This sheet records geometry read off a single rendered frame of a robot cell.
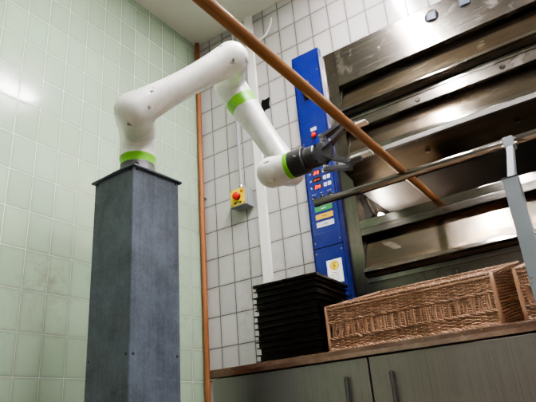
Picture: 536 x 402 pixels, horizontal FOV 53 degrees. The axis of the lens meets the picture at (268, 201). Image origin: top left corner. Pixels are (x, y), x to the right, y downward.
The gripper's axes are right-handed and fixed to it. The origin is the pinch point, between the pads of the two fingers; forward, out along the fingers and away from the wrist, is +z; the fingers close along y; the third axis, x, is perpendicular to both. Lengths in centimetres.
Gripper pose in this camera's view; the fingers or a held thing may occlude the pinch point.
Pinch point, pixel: (363, 138)
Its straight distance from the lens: 172.2
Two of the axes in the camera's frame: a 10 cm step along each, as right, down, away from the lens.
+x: -5.6, -2.8, -7.8
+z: 8.2, -2.8, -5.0
